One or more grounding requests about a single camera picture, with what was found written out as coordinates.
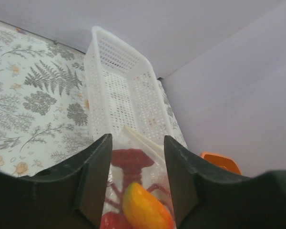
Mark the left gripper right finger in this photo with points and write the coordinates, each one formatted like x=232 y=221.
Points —
x=205 y=196

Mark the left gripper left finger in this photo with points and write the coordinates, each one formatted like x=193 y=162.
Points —
x=68 y=195

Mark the orange yellow fake mango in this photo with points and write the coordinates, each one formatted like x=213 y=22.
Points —
x=144 y=211

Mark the red fake lobster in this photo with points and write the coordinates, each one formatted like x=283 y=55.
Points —
x=131 y=162

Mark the clear zip top bag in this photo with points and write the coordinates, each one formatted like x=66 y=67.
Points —
x=129 y=138

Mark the orange plastic tub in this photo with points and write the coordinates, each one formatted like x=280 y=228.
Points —
x=221 y=161

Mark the white perforated plastic basket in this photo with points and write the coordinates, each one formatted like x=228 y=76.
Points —
x=122 y=90

